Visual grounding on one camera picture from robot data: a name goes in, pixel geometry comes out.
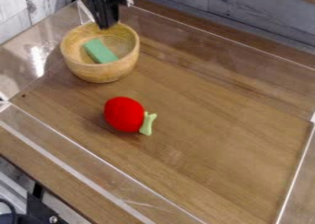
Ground black cable loop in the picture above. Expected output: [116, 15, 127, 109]
[0, 198, 18, 224]

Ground black clamp under table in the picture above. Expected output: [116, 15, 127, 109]
[26, 183, 70, 224]

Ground red plush tomato toy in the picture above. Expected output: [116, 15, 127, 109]
[103, 97, 158, 136]

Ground brown wooden bowl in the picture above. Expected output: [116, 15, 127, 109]
[60, 23, 140, 83]

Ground clear acrylic tray barrier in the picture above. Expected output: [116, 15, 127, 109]
[0, 3, 315, 224]

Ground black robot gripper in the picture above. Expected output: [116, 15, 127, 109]
[88, 0, 134, 29]

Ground green rectangular block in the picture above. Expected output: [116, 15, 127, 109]
[84, 39, 119, 64]

